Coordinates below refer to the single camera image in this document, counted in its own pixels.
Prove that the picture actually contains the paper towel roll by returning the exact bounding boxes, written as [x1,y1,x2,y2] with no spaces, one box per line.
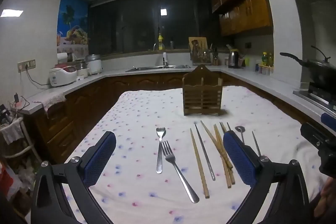
[57,52,69,67]

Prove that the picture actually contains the black wok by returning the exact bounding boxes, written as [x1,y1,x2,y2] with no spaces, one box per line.
[280,46,336,90]

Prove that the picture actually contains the wooden utensil holder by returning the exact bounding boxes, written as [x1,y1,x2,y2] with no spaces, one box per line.
[182,64,222,116]

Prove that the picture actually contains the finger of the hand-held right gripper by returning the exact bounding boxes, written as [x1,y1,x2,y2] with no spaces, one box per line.
[300,122,332,153]
[321,112,336,133]

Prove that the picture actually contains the long steel fork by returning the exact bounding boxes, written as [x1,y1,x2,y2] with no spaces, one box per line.
[161,140,200,204]

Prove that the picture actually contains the small white pot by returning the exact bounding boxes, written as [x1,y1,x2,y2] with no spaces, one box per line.
[76,61,89,79]

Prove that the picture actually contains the spice jar rack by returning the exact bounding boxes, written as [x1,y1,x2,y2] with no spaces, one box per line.
[258,63,274,75]

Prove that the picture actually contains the wall power socket strip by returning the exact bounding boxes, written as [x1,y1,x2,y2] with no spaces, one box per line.
[17,59,36,73]

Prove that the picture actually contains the tangled charger cables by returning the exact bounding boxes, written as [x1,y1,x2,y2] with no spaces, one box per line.
[0,93,30,125]

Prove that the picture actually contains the white and red plastic bag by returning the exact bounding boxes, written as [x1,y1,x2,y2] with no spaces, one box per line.
[0,158,27,201]

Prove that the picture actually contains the square ceiling light panel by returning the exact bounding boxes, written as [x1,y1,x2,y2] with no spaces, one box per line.
[0,9,24,18]

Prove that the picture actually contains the black power cable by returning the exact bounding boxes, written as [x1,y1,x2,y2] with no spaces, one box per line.
[26,68,51,86]

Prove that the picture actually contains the person's right hand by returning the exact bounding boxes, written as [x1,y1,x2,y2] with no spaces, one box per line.
[315,177,336,217]

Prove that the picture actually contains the dark wooden base cabinets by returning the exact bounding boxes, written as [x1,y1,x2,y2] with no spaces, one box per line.
[31,72,336,164]

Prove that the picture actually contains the utensil drying rack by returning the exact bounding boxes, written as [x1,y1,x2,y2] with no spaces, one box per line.
[191,42,213,65]

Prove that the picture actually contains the wooden cutting board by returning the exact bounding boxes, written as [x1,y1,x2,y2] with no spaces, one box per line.
[188,37,208,62]

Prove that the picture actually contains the white electric cooker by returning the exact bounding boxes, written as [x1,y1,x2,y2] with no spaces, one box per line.
[85,54,102,75]

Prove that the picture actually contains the white plastic container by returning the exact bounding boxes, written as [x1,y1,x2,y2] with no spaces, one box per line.
[248,56,260,72]

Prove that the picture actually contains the dark kitchen window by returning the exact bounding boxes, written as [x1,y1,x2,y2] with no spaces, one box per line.
[88,0,223,55]

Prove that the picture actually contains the cluttered white rack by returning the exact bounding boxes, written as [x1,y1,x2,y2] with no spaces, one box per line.
[0,119,44,161]

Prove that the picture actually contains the gas stove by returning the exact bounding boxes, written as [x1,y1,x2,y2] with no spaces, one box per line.
[293,81,336,112]

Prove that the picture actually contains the tropical fruit wall poster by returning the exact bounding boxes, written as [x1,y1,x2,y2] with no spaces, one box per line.
[56,0,90,54]

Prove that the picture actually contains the lace cloth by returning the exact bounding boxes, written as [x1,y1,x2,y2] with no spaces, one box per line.
[33,90,67,115]

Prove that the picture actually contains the chopsticks on table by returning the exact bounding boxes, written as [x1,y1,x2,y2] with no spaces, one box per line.
[213,124,232,189]

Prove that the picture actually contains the short steel fork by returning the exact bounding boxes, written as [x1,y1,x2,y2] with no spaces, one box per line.
[156,127,167,174]

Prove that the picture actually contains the steel electric kettle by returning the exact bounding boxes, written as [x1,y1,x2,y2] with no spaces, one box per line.
[227,49,240,69]

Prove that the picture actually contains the steel kitchen sink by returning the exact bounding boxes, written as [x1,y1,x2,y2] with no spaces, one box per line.
[125,64,192,72]

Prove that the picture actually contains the white and red rice cooker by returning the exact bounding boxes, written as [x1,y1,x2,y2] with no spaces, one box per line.
[49,63,78,87]

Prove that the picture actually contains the floral white tablecloth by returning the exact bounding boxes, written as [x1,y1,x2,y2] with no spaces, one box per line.
[56,85,327,224]

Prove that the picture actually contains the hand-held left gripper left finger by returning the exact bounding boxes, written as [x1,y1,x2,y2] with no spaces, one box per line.
[31,131,117,224]

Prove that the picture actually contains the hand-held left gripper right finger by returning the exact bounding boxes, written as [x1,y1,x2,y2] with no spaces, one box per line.
[223,131,310,224]

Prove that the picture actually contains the steel spoon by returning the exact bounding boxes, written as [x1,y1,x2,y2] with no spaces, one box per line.
[235,126,246,146]

